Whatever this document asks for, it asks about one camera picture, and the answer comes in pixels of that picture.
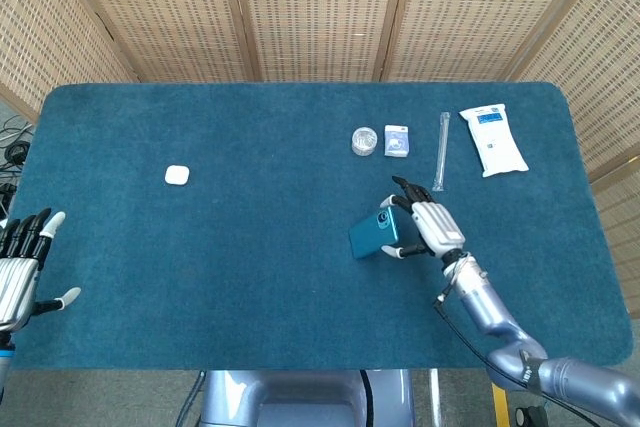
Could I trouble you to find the blue smartphone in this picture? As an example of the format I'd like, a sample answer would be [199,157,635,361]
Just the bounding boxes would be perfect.
[348,205,401,262]

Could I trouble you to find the white earbuds case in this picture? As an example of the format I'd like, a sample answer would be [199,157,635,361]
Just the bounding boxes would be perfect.
[164,164,190,187]

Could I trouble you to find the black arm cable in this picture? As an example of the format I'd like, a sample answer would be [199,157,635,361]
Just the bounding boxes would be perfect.
[432,291,601,427]

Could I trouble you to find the white table leg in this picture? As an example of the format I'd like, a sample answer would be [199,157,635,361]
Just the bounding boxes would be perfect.
[427,370,442,427]

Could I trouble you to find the clear wrapped drinking straw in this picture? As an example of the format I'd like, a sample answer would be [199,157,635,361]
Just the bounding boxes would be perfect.
[431,112,451,193]

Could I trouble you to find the blue carpet table cover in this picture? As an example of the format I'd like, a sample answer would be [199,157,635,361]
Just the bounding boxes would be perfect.
[8,80,635,372]

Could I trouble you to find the woven bamboo folding screen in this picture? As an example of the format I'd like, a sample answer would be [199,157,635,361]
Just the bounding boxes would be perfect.
[0,0,640,321]

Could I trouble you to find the black floor cables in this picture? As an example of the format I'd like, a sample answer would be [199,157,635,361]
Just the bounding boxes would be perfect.
[0,114,36,218]

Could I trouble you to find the left silver-black robot hand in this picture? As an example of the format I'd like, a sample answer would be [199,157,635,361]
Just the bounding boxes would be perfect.
[0,206,82,333]

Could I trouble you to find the blue-grey robot torso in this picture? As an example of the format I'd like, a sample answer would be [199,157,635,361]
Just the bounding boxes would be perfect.
[197,369,416,427]

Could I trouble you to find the clear round plastic jar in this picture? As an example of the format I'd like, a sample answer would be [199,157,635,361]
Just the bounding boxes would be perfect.
[351,127,379,157]

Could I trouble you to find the black round floor device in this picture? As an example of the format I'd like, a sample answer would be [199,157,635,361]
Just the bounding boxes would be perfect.
[514,404,549,427]

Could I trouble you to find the white wet wipes pack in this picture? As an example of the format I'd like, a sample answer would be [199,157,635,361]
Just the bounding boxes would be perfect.
[458,103,530,179]

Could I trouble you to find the small blue-white tissue pack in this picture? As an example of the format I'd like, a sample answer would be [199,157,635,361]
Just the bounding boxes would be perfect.
[383,123,414,158]

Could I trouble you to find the right silver-black robot hand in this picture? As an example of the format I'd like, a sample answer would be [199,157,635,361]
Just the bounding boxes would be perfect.
[380,175,466,262]

